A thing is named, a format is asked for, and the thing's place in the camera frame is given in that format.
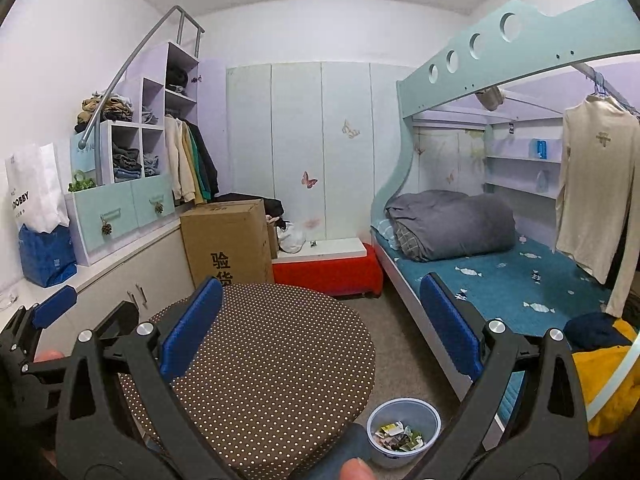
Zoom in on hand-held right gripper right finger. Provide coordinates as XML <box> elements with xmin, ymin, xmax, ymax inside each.
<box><xmin>420</xmin><ymin>272</ymin><xmax>591</xmax><ymax>480</ymax></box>

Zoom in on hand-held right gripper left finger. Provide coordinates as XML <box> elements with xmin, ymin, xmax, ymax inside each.
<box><xmin>56</xmin><ymin>276</ymin><xmax>236</xmax><ymax>480</ymax></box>

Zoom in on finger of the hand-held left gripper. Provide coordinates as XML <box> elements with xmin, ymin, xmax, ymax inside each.
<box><xmin>94</xmin><ymin>301</ymin><xmax>141</xmax><ymax>345</ymax></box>
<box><xmin>0</xmin><ymin>285</ymin><xmax>78</xmax><ymax>361</ymax></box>

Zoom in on light blue plastic bin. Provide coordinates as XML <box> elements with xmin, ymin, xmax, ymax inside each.
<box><xmin>366</xmin><ymin>397</ymin><xmax>442</xmax><ymax>471</ymax></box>

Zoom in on pile of wrappers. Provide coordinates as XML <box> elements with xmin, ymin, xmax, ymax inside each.
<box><xmin>374</xmin><ymin>421</ymin><xmax>426</xmax><ymax>453</ymax></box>

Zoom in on person's right hand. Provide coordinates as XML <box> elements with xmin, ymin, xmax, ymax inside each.
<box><xmin>340</xmin><ymin>458</ymin><xmax>376</xmax><ymax>480</ymax></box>

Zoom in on grey low cabinet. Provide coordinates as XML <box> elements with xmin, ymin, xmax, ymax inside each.
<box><xmin>35</xmin><ymin>220</ymin><xmax>197</xmax><ymax>356</ymax></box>

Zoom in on round polka-dot table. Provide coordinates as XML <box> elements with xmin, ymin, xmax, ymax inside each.
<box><xmin>117</xmin><ymin>282</ymin><xmax>377</xmax><ymax>480</ymax></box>

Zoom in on large cardboard box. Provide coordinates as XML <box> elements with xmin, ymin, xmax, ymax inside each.
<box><xmin>179</xmin><ymin>199</ymin><xmax>275</xmax><ymax>288</ymax></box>

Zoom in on grey duvet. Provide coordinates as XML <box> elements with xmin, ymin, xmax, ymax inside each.
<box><xmin>384</xmin><ymin>190</ymin><xmax>517</xmax><ymax>262</ymax></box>

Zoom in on blue striped pillow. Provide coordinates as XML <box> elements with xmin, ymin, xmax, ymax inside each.
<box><xmin>371</xmin><ymin>219</ymin><xmax>401</xmax><ymax>252</ymax></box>

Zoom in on small green plant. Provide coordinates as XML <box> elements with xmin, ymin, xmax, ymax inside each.
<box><xmin>67</xmin><ymin>170</ymin><xmax>98</xmax><ymax>193</ymax></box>

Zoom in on white plastic bag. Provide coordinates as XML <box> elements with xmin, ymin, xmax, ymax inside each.
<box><xmin>277</xmin><ymin>224</ymin><xmax>307</xmax><ymax>254</ymax></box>

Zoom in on red bench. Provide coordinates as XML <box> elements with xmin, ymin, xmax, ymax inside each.
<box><xmin>271</xmin><ymin>242</ymin><xmax>384</xmax><ymax>298</ymax></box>

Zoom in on black clothing pile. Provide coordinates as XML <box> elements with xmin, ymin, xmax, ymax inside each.
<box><xmin>215</xmin><ymin>192</ymin><xmax>286</xmax><ymax>228</ymax></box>

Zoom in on navy cloth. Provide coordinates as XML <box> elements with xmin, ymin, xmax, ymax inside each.
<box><xmin>564</xmin><ymin>311</ymin><xmax>633</xmax><ymax>353</ymax></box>

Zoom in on white board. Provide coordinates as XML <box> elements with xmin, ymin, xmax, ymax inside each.
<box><xmin>272</xmin><ymin>237</ymin><xmax>368</xmax><ymax>263</ymax></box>

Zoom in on dark folded clothes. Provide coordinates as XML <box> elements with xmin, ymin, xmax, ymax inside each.
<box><xmin>111</xmin><ymin>142</ymin><xmax>143</xmax><ymax>181</ymax></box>

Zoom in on pale yellow hanging shirt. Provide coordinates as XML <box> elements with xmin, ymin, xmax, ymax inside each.
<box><xmin>180</xmin><ymin>120</ymin><xmax>203</xmax><ymax>205</ymax></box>

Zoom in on green hanging shirt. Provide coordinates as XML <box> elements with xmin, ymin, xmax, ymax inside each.
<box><xmin>187</xmin><ymin>122</ymin><xmax>211</xmax><ymax>201</ymax></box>

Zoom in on black hanging coat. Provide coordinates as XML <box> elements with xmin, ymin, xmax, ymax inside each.
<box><xmin>182</xmin><ymin>119</ymin><xmax>220</xmax><ymax>198</ymax></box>

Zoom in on cream hanging jacket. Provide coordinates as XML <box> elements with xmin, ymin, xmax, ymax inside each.
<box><xmin>164</xmin><ymin>116</ymin><xmax>193</xmax><ymax>206</ymax></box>

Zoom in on yellow jacket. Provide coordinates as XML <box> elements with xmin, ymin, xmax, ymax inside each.
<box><xmin>570</xmin><ymin>317</ymin><xmax>640</xmax><ymax>438</ymax></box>

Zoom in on grey metal handrail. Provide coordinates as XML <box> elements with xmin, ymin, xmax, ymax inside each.
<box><xmin>77</xmin><ymin>5</ymin><xmax>206</xmax><ymax>150</ymax></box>

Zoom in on cream sweater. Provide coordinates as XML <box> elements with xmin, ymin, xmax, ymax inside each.
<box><xmin>555</xmin><ymin>94</ymin><xmax>640</xmax><ymax>318</ymax></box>

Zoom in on olive clothes pile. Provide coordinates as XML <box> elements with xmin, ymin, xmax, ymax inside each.
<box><xmin>75</xmin><ymin>95</ymin><xmax>133</xmax><ymax>133</ymax></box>

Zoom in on pale green wardrobe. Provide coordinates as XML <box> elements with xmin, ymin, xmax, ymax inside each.
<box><xmin>225</xmin><ymin>60</ymin><xmax>423</xmax><ymax>256</ymax></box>

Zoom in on beige hanging cloth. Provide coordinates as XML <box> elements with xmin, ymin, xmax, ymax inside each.
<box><xmin>475</xmin><ymin>86</ymin><xmax>503</xmax><ymax>112</ymax></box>

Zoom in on black folded clothes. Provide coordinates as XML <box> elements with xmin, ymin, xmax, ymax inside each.
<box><xmin>166</xmin><ymin>67</ymin><xmax>190</xmax><ymax>93</ymax></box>

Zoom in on lilac stair shelf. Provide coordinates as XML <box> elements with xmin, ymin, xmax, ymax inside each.
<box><xmin>70</xmin><ymin>41</ymin><xmax>228</xmax><ymax>201</ymax></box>

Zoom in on blue clothes hanger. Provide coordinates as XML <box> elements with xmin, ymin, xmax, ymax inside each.
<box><xmin>587</xmin><ymin>72</ymin><xmax>640</xmax><ymax>118</ymax></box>

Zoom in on lilac wall shelf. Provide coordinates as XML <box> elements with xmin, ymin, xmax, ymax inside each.
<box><xmin>484</xmin><ymin>122</ymin><xmax>565</xmax><ymax>200</ymax></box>

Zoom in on teal bunk bed frame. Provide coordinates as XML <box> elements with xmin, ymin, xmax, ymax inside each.
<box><xmin>370</xmin><ymin>0</ymin><xmax>640</xmax><ymax>436</ymax></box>

